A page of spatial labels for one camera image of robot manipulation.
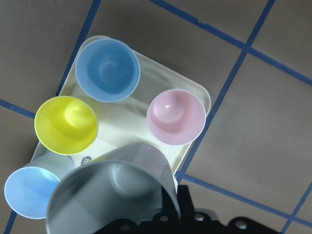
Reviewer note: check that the pink plastic cup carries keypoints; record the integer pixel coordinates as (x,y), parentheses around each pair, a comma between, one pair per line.
(176,117)

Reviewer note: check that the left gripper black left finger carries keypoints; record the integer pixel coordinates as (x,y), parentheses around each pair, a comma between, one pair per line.
(159,224)

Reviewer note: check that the cream plastic tray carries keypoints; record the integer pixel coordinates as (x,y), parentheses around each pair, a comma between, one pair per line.
(124,122)

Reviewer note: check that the yellow plastic cup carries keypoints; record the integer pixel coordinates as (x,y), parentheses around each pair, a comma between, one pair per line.
(67,125)

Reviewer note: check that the blue cup at tray front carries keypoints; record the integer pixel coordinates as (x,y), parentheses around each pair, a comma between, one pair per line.
(28,189)

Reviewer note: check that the blue cup at tray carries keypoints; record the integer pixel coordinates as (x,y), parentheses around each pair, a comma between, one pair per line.
(28,189)
(107,70)

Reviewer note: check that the blue cup at tray back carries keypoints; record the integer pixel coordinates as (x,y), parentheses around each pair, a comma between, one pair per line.
(107,70)

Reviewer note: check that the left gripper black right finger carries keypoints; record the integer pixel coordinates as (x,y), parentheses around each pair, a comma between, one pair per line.
(197,221)

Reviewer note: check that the white plastic cup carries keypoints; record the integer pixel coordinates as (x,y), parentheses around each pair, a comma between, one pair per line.
(133,182)

